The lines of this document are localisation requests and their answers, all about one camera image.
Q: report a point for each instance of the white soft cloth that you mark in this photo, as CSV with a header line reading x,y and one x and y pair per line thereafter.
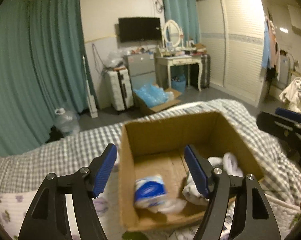
x,y
215,175

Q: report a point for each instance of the white sliding wardrobe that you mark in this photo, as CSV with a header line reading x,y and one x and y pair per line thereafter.
x,y
233,45

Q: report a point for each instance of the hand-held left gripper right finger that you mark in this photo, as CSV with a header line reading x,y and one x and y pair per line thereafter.
x,y
196,170

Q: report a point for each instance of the white oval mirror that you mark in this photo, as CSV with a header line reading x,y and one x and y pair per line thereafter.
x,y
172,33

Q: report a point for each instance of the pile of white laundry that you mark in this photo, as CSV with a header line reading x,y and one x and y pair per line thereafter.
x,y
296,93

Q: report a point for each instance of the grey checkered blanket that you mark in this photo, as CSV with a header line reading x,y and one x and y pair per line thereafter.
x,y
65,152

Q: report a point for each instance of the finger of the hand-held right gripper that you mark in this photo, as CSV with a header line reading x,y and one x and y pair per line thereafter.
x,y
288,116

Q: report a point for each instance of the brown cardboard box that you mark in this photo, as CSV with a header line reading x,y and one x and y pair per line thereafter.
x,y
170,160

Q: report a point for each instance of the white floral quilt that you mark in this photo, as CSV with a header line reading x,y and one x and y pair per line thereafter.
x,y
15,210

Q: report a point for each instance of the grey mini fridge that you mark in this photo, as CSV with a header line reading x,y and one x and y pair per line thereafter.
x,y
140,65

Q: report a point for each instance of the white dressing table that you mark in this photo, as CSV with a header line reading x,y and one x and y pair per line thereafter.
x,y
179,63

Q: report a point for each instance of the cardboard box of blue bags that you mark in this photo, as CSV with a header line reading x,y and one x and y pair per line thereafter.
x,y
155,97

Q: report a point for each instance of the clear plastic bag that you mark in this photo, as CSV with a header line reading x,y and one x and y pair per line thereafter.
x,y
114,58

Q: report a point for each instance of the blue waste basket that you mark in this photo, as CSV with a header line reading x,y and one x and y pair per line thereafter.
x,y
178,82

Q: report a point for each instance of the clear water jug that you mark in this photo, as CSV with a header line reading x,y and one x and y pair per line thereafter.
x,y
66,121

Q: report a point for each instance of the hanging clothes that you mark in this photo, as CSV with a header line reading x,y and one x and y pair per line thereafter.
x,y
271,47

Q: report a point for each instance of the blue and white tissue pack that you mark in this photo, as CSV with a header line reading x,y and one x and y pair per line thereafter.
x,y
150,190

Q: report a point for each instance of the white ribbed suitcase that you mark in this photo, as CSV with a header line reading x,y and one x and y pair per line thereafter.
x,y
119,88

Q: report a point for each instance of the dark grey suitcase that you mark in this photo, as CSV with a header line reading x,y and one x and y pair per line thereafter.
x,y
205,70

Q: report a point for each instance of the black wall television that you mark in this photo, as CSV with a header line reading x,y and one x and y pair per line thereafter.
x,y
140,29

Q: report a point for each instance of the narrow teal curtain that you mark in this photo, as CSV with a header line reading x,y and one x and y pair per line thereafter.
x,y
179,12

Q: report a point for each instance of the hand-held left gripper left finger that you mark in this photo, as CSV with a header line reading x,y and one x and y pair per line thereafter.
x,y
103,170

